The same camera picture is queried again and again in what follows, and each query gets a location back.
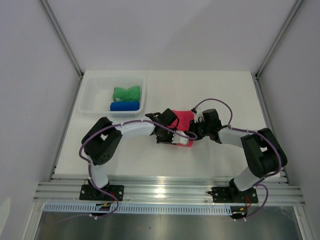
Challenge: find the pink towel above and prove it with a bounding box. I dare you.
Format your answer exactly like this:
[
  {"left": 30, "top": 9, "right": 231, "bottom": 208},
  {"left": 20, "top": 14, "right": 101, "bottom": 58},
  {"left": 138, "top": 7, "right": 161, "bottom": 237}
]
[{"left": 171, "top": 110, "right": 195, "bottom": 132}]

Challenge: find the green towel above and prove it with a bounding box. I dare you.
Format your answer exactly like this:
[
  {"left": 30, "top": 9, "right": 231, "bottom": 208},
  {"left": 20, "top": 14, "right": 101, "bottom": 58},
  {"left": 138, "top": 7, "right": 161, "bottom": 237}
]
[{"left": 112, "top": 85, "right": 141, "bottom": 102}]

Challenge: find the blue towel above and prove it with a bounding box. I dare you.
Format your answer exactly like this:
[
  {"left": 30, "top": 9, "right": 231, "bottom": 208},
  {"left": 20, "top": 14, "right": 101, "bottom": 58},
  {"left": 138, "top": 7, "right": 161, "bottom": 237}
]
[{"left": 110, "top": 101, "right": 140, "bottom": 112}]

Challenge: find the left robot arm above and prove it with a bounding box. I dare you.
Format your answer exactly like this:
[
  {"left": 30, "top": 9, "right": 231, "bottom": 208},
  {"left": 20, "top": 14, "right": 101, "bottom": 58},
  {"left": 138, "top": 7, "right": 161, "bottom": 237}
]
[{"left": 79, "top": 108, "right": 180, "bottom": 200}]

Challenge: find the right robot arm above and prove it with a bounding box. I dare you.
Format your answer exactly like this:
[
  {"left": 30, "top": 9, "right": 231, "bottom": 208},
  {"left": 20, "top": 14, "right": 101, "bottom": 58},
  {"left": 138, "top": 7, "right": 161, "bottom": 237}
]
[{"left": 189, "top": 108, "right": 288, "bottom": 202}]

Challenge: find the white plastic basket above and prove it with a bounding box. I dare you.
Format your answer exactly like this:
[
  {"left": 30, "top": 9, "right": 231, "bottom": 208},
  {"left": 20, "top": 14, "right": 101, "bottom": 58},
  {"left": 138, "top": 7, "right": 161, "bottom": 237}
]
[{"left": 77, "top": 71, "right": 147, "bottom": 117}]

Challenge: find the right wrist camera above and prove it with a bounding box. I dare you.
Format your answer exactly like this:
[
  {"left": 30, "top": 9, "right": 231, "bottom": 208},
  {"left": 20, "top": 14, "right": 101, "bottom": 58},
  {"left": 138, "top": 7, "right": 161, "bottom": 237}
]
[{"left": 191, "top": 107, "right": 204, "bottom": 123}]

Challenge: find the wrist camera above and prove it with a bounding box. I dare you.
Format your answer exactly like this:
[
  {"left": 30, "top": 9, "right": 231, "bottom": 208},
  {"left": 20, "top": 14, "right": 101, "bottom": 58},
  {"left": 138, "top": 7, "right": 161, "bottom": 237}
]
[
  {"left": 171, "top": 131, "right": 189, "bottom": 146},
  {"left": 191, "top": 107, "right": 204, "bottom": 123}
]

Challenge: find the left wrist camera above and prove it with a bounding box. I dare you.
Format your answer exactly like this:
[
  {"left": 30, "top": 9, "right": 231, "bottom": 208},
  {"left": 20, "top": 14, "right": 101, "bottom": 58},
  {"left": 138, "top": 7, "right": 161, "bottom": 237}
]
[{"left": 171, "top": 131, "right": 189, "bottom": 146}]

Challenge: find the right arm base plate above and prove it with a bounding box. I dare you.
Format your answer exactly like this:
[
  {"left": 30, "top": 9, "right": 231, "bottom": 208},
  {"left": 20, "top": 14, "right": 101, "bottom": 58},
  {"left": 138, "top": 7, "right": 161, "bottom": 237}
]
[{"left": 207, "top": 186, "right": 258, "bottom": 204}]

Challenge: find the aluminium frame rail right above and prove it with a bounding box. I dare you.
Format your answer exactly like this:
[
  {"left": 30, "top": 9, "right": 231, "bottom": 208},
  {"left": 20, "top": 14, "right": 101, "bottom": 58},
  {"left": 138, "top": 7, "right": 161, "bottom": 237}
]
[{"left": 253, "top": 76, "right": 292, "bottom": 186}]

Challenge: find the slotted cable duct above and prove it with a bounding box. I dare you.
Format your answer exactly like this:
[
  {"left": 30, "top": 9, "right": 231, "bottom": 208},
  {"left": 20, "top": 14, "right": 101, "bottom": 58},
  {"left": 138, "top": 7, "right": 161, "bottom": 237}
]
[{"left": 43, "top": 202, "right": 232, "bottom": 216}]

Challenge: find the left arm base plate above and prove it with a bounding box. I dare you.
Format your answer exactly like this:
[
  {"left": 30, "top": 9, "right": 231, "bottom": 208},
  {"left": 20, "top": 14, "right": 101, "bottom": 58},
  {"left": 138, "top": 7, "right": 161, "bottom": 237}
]
[{"left": 79, "top": 184, "right": 125, "bottom": 202}]

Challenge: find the aluminium front rail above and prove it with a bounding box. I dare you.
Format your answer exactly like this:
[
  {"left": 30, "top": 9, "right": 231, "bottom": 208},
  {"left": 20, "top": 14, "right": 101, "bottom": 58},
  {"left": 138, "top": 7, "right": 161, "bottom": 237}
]
[{"left": 33, "top": 174, "right": 306, "bottom": 207}]

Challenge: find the aluminium frame post right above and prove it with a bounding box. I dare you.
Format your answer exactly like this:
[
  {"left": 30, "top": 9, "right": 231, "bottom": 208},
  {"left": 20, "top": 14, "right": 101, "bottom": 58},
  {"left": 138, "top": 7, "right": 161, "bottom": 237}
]
[{"left": 255, "top": 0, "right": 306, "bottom": 81}]

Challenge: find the aluminium frame post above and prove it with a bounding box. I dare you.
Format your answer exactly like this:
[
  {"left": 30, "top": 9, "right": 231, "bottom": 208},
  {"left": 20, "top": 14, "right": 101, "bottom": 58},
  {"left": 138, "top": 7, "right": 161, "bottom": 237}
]
[
  {"left": 255, "top": 0, "right": 306, "bottom": 81},
  {"left": 38, "top": 0, "right": 84, "bottom": 79}
]

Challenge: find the aluminium frame post left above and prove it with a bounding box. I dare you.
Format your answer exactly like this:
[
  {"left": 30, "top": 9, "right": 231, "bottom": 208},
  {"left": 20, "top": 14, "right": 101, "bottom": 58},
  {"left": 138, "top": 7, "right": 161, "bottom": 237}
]
[{"left": 38, "top": 0, "right": 84, "bottom": 79}]

